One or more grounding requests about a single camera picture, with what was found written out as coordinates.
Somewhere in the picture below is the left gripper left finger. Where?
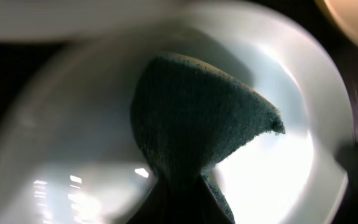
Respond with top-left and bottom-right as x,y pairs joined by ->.
126,177 -> 170,224

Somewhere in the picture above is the mint plate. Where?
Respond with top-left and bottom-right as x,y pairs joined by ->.
0,0 -> 186,43
0,1 -> 353,223

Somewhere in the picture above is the yellow plate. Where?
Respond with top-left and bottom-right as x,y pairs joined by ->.
314,0 -> 358,46

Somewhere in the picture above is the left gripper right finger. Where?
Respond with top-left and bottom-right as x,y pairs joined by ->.
195,176 -> 233,224

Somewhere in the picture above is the green yellow sponge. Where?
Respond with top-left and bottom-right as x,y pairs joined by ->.
130,54 -> 285,223

